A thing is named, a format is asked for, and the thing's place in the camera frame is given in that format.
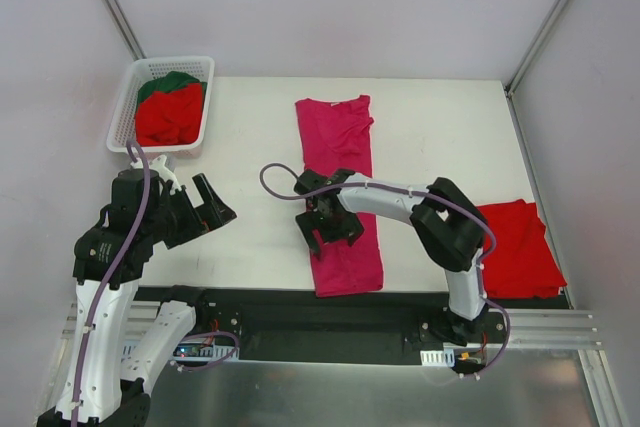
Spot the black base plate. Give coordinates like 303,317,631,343
100,285,521,365

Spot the folded red t shirt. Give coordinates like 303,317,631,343
479,199,567,299

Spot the white perforated plastic basket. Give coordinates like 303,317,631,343
106,55,215,158

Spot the pink t shirt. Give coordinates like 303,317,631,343
295,95,384,298

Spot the aluminium frame post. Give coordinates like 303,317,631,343
504,0,573,99
100,0,147,64

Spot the right aluminium frame post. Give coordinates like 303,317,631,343
504,0,573,99

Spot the red t shirt in basket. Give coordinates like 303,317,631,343
134,83,206,147

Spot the green t shirt in basket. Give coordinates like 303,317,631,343
137,71,207,106

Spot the left aluminium frame post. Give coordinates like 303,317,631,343
100,0,147,64

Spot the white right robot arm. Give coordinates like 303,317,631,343
294,169,492,342

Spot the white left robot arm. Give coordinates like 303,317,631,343
37,168,236,426

